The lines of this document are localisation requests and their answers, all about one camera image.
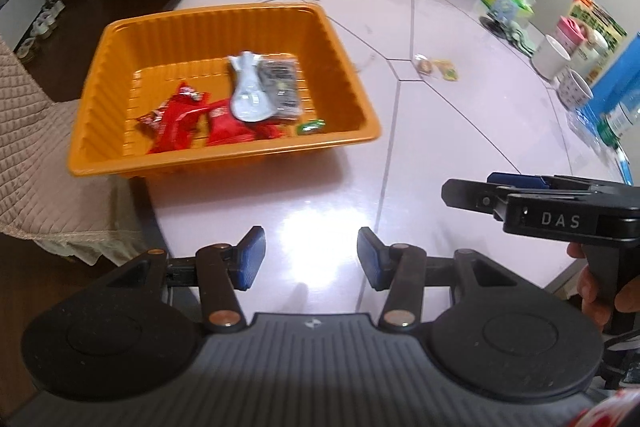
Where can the orange plastic basket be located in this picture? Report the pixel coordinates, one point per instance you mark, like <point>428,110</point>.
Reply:
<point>115,107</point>

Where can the blue box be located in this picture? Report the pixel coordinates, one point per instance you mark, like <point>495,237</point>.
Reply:
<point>620,77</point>

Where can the grey printed snack packet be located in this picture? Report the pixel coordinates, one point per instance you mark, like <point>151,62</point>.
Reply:
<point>287,97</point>

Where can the red snack packet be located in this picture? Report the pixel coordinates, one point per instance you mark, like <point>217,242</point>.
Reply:
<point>175,122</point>
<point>225,127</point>

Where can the row of shoes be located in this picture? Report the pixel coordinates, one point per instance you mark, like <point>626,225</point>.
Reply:
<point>50,9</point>

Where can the yellow green printed box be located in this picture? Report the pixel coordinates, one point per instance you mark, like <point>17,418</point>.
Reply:
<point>600,17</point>

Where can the pink container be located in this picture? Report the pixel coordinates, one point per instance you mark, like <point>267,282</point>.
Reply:
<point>570,29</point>

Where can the white cup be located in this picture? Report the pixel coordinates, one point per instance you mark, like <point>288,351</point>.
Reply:
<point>550,57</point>

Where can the small green candy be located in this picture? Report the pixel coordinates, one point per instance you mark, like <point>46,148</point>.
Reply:
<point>311,126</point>

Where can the patterned white mug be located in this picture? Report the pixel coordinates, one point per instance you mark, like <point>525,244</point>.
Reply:
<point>575,89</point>

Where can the pale blue snack packet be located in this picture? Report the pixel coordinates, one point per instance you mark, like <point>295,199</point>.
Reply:
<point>247,97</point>

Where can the clear bottle green label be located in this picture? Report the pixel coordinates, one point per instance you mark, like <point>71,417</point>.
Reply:
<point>617,124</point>

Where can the person's right hand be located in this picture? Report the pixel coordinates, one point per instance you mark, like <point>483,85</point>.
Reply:
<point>592,292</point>

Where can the green cloth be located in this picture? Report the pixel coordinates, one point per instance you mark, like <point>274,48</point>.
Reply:
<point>525,37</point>

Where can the small brown snack packet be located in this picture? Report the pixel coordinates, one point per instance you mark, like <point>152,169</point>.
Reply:
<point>426,66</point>

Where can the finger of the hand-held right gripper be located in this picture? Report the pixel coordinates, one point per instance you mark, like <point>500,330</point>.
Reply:
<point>515,180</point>
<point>470,194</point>

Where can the red white patterned clothing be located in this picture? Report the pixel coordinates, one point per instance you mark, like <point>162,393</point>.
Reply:
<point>615,412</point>

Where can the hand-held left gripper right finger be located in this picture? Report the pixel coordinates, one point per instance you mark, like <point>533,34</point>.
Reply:
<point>370,257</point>

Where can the beige quilted chair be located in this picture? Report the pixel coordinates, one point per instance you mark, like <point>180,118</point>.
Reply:
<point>40,147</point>

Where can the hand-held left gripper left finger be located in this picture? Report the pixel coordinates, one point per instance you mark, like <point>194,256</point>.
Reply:
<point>252,257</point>

